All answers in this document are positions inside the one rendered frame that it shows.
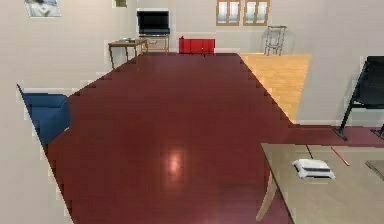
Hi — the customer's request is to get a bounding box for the wooden television stand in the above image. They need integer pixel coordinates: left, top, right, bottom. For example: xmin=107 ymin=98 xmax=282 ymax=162
xmin=139 ymin=34 xmax=170 ymax=53

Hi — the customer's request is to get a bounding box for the white box device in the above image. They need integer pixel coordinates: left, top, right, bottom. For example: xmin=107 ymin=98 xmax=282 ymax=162
xmin=292 ymin=158 xmax=337 ymax=180

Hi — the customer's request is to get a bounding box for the beige table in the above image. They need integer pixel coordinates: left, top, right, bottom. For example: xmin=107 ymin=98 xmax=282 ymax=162
xmin=255 ymin=143 xmax=384 ymax=224

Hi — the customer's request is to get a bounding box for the framed wall picture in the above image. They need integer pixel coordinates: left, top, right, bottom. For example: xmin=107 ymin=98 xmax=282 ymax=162
xmin=24 ymin=0 xmax=63 ymax=18

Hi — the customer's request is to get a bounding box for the blue sofa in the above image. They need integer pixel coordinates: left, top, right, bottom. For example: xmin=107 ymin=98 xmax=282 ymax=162
xmin=16 ymin=84 xmax=72 ymax=147

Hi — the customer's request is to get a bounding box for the grey metal stool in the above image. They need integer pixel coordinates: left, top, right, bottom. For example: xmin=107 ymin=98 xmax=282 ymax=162
xmin=264 ymin=25 xmax=288 ymax=56

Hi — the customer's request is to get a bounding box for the brown wooden side table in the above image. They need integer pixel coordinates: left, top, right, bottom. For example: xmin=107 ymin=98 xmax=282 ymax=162
xmin=107 ymin=38 xmax=149 ymax=69

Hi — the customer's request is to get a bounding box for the black television set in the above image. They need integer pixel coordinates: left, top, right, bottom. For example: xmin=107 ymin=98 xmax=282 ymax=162
xmin=136 ymin=9 xmax=171 ymax=36

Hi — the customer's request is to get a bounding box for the wooden framed window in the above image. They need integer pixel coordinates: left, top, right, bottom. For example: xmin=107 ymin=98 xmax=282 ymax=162
xmin=243 ymin=0 xmax=270 ymax=27
xmin=215 ymin=0 xmax=242 ymax=27

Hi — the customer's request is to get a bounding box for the red pencil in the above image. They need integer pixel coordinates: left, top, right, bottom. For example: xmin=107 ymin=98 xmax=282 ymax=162
xmin=330 ymin=146 xmax=351 ymax=167

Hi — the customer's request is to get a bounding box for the black chair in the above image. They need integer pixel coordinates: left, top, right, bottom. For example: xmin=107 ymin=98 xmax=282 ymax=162
xmin=332 ymin=55 xmax=384 ymax=142

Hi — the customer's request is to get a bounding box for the red sofa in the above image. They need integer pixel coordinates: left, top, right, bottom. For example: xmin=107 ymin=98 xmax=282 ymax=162
xmin=178 ymin=36 xmax=216 ymax=55

